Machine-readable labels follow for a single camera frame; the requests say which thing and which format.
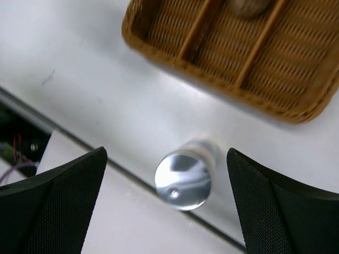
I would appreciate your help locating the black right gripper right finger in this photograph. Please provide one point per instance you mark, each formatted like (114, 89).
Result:
(278, 214)

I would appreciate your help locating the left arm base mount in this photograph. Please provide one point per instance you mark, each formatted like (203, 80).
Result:
(22, 142)

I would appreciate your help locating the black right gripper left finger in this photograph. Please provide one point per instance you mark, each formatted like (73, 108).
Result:
(51, 212)

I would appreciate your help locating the silver-capped blue shaker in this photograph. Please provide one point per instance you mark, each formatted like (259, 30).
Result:
(184, 178)

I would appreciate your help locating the pink-capped spice bottle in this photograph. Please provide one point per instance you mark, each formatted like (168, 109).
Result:
(248, 8)

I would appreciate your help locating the brown wicker cutlery tray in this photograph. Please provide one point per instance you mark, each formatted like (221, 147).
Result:
(283, 62)

